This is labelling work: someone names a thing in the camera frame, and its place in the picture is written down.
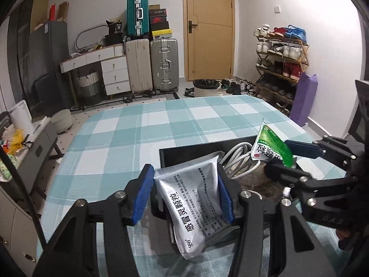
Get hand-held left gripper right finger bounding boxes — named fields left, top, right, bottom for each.
left=217, top=164, right=329, bottom=277

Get small flat cardboard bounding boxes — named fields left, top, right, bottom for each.
left=58, top=1, right=70, bottom=21

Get person's right hand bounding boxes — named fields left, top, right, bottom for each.
left=336, top=228, right=356, bottom=250

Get grey white laundry basket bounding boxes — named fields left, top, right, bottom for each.
left=76, top=71, right=101, bottom=106

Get oval mirror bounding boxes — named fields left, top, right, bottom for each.
left=75, top=24, right=108, bottom=49

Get purple bag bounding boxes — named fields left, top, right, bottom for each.
left=290, top=72, right=318, bottom=127

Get beige suitcase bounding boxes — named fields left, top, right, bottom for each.
left=125, top=38, right=153, bottom=94

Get black case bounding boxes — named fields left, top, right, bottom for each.
left=103, top=34, right=126, bottom=44

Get black storage box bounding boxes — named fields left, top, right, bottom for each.
left=151, top=140, right=306, bottom=246

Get teal suitcase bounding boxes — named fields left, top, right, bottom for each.
left=126, top=0, right=150, bottom=39

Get dark glass cabinet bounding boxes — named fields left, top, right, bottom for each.
left=7, top=0, right=36, bottom=113

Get yellow plastic bag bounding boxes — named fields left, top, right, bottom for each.
left=12, top=130, right=28, bottom=153

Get white kettle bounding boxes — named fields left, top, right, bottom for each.
left=9, top=100, right=33, bottom=135

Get trash bin with black liner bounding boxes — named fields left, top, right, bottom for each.
left=193, top=79, right=220, bottom=97

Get white drawer desk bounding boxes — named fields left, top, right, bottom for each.
left=60, top=44, right=129, bottom=96

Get striped rug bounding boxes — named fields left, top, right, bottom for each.
left=71, top=91, right=181, bottom=114

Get wooden door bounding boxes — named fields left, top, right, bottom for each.
left=182, top=0, right=235, bottom=82

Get rows of assorted shoes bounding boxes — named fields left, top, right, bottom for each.
left=254, top=24, right=307, bottom=104

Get cream rope coil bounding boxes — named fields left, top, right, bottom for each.
left=223, top=142, right=261, bottom=179

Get large flat cardboard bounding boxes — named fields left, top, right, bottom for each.
left=30, top=0, right=49, bottom=32

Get black gift bag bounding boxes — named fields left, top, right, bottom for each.
left=105, top=20, right=125, bottom=36

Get grey side cabinet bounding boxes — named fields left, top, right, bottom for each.
left=0, top=118, right=64, bottom=277

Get pile of loose shoes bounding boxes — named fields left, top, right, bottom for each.
left=184, top=78, right=260, bottom=97

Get teal checked tablecloth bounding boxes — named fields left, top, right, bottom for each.
left=40, top=94, right=346, bottom=277

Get green snack packet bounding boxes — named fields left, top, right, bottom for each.
left=0, top=154, right=18, bottom=179

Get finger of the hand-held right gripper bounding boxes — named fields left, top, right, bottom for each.
left=285, top=135, right=364, bottom=174
left=265, top=163, right=358, bottom=212

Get yellow black shoe box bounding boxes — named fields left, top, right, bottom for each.
left=151, top=29, right=173, bottom=40

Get silver medicine sachet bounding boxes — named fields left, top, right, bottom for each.
left=154, top=155, right=234, bottom=261

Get green white sachet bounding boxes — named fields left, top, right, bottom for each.
left=251, top=118, right=297, bottom=168

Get silver suitcase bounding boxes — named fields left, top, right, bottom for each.
left=150, top=38, right=180, bottom=91

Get grey refrigerator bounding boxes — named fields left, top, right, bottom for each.
left=29, top=20, right=74, bottom=110

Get wooden shoe rack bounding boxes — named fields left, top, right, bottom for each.
left=254, top=35, right=310, bottom=114

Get pale round stool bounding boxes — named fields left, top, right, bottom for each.
left=52, top=109, right=73, bottom=133

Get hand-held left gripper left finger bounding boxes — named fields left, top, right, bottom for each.
left=32, top=164, right=155, bottom=277

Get brown furry plush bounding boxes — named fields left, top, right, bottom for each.
left=239, top=164, right=292, bottom=205

